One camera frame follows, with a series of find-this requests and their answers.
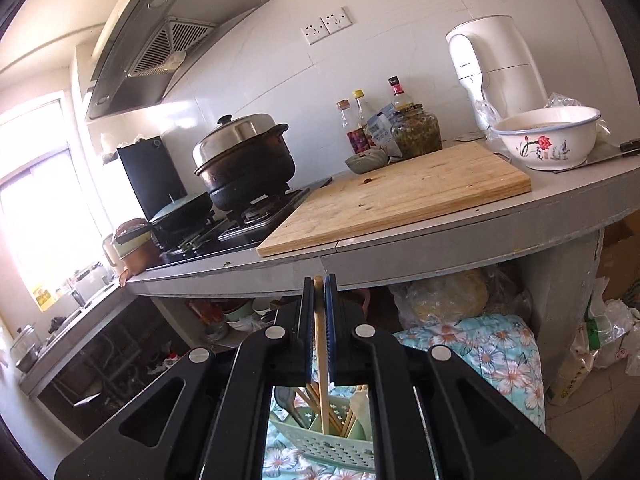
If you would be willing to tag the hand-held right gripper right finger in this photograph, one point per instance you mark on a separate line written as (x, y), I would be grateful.
(330, 330)

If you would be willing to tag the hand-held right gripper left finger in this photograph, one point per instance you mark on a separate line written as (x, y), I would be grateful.
(307, 330)

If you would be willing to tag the slim wooden chopstick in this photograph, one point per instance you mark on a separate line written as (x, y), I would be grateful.
(319, 320)

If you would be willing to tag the bundle of wooden chopsticks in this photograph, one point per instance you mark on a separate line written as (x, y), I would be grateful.
(311, 396)

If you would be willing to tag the metal spoon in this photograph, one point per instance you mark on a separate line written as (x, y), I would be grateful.
(285, 402)

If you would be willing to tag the white shell-shaped rice scoop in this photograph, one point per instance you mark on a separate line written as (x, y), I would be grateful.
(360, 410)

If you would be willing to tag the green perforated utensil holder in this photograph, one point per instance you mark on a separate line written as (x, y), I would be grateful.
(320, 452)

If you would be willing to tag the pile of ceramic bowls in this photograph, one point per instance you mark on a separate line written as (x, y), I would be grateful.
(240, 315)

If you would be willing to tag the gas stove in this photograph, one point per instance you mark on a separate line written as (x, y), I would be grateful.
(245, 225)

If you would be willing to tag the bag with yellow contents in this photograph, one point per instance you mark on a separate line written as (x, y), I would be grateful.
(450, 295)

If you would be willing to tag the grey kitchen counter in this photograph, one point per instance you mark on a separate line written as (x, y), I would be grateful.
(450, 240)

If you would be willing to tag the wooden cutting board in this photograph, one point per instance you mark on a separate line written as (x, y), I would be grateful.
(400, 195)

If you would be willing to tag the blackened cooking pot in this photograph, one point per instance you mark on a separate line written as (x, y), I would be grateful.
(250, 180)

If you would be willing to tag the black wok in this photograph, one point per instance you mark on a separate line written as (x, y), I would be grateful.
(182, 215)

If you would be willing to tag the small grey bowl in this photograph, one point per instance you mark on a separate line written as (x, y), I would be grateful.
(365, 162)

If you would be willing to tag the floral turquoise blanket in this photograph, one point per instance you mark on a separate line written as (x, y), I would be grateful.
(500, 360)

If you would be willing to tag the copper brown pot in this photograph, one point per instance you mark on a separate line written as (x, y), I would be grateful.
(142, 260)

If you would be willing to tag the dark sauce bottle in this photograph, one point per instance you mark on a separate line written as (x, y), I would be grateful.
(352, 132)

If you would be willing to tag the steel pot lid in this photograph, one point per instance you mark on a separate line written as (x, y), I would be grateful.
(235, 140)

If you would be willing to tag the blue and white carton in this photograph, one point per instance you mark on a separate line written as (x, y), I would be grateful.
(382, 132)

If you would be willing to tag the glass pickle jar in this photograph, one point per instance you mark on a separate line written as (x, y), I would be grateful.
(417, 132)

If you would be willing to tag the black rectangular box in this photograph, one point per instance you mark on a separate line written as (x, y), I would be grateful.
(150, 175)

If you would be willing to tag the yellow-capped bottle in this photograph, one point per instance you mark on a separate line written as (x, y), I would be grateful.
(361, 110)

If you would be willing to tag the red-capped bottle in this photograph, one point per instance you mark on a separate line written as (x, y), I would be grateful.
(398, 92)

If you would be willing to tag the white bag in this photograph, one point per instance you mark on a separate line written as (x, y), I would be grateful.
(122, 147)

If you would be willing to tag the heap of plastic bags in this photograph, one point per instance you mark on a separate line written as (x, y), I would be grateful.
(600, 345)

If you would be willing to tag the steel sink pot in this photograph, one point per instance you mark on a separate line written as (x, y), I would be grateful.
(25, 350)

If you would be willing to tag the floral enamel basin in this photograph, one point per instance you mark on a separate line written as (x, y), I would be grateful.
(545, 142)

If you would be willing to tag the window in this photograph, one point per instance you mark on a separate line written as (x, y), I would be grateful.
(45, 200)

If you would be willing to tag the cardboard box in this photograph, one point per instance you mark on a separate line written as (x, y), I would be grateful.
(620, 260)

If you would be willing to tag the white kitchen appliance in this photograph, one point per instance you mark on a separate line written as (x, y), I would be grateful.
(495, 65)

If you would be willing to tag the kitchen cleaver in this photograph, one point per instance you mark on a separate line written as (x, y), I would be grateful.
(595, 160)

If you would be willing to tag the steel range hood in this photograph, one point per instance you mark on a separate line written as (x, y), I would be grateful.
(165, 20)

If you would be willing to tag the white wall socket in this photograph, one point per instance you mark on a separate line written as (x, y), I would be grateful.
(315, 32)
(337, 20)

